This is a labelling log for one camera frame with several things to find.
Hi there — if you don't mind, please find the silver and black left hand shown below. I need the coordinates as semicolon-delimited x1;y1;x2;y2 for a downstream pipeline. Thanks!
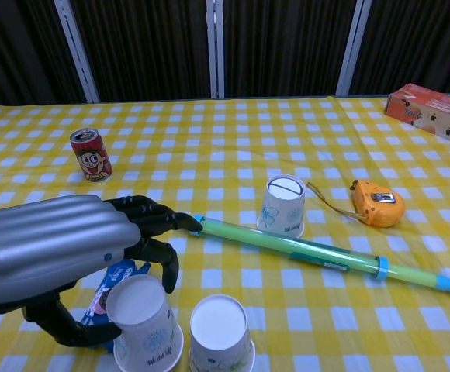
0;194;204;348

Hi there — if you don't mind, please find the blue cookie packet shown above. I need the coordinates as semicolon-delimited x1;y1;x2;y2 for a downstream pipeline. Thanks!
78;260;152;353

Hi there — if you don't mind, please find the white paper cup blue print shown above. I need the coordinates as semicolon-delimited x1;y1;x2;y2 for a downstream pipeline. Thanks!
106;274;185;372

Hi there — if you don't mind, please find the white paper cup green flower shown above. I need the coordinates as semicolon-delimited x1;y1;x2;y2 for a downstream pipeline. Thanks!
189;294;256;372

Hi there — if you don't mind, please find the white paper cup black-lined base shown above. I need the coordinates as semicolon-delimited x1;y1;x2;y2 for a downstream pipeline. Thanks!
256;174;307;239

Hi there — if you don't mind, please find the red cartoon drink can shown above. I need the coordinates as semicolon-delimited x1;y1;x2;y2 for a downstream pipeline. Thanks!
69;127;114;183

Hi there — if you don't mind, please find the yellow checkered tablecloth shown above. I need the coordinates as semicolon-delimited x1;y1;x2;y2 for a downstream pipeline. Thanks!
0;95;450;372

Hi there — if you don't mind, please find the black pleated curtain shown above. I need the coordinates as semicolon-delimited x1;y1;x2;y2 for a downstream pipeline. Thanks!
0;0;450;108

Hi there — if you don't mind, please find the green and blue water squirter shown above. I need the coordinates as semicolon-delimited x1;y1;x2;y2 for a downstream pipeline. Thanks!
192;213;450;305

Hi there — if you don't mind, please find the orange tape measure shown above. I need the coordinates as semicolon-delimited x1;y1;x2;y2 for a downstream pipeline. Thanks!
306;178;407;229

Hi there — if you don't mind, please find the orange cardboard box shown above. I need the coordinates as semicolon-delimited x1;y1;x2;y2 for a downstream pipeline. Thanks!
383;82;450;150

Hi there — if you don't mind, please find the white metal post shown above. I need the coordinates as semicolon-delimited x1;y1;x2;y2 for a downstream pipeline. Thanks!
335;0;373;97
53;0;101;104
206;0;226;99

